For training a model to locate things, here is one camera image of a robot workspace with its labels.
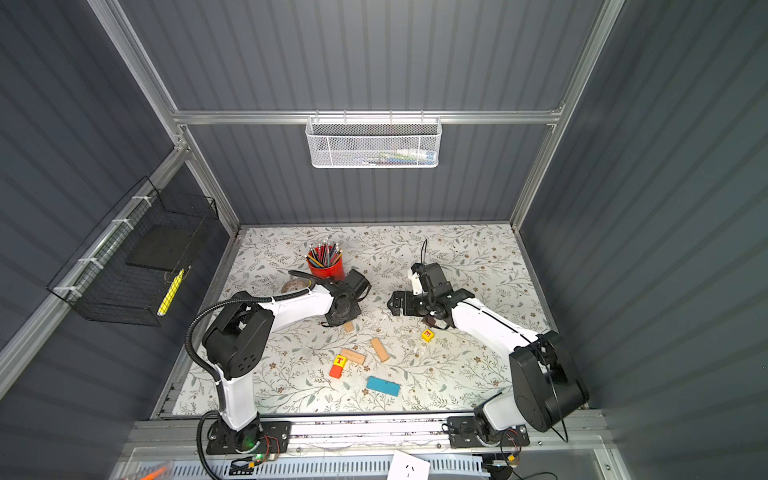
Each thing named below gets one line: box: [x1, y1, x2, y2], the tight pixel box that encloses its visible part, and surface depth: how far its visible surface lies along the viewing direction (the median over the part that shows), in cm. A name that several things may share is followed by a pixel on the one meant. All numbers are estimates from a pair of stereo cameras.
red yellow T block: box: [329, 354, 347, 379], surface depth 86 cm
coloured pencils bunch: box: [304, 238, 343, 268], surface depth 96 cm
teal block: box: [366, 376, 401, 397], surface depth 83 cm
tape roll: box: [281, 278, 308, 293], surface depth 104 cm
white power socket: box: [387, 450, 431, 480], surface depth 68 cm
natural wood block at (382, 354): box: [371, 337, 390, 363], surface depth 90 cm
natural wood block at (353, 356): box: [340, 348, 366, 365], surface depth 88 cm
